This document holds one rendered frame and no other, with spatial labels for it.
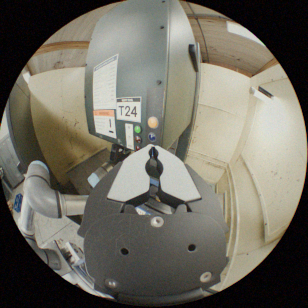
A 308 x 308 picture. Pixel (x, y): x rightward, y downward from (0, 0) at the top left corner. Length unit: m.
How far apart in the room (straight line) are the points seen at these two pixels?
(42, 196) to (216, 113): 1.44
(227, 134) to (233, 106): 0.37
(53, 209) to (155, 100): 0.40
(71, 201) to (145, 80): 0.41
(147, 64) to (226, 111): 1.11
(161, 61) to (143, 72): 0.06
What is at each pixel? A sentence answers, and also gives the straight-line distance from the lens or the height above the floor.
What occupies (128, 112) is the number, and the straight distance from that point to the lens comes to 0.28.
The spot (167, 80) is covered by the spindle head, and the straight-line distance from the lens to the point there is 0.24.
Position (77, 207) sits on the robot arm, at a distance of 0.37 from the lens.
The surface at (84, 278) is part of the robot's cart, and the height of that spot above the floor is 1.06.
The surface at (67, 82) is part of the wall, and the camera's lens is 1.49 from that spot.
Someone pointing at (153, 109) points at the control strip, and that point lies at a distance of 0.23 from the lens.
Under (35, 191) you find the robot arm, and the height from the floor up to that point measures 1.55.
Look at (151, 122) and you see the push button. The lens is 0.23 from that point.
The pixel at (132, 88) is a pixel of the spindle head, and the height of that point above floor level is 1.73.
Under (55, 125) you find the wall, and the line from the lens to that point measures 1.42.
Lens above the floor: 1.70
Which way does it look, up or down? 32 degrees down
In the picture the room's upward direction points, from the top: 4 degrees clockwise
